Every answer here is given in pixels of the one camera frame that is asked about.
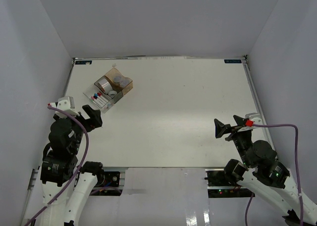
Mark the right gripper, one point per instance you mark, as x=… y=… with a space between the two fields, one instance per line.
x=221 y=129

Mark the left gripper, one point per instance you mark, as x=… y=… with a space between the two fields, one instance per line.
x=95 y=119

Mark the small clear tape roll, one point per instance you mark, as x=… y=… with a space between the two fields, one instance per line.
x=112 y=94

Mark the large silver tape roll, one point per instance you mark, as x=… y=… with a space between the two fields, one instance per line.
x=104 y=86

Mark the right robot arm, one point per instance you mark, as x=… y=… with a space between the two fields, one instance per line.
x=260 y=171

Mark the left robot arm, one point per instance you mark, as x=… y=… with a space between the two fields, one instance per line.
x=66 y=181

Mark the clear plastic bin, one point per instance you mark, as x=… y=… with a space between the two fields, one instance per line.
x=91 y=91

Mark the grey plastic bin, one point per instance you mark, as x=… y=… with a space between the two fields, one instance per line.
x=114 y=87

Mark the amber plastic bin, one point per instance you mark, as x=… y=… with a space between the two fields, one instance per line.
x=114 y=72

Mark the right base electronics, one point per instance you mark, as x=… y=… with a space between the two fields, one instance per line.
x=219 y=187

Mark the base electronics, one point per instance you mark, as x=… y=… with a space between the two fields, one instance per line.
x=111 y=182
x=219 y=187

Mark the left base electronics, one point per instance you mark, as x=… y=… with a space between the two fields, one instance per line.
x=111 y=182

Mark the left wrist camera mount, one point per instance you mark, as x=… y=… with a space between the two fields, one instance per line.
x=65 y=104

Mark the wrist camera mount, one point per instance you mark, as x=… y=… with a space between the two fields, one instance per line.
x=65 y=104
x=252 y=119

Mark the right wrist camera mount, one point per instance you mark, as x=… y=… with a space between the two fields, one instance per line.
x=252 y=119

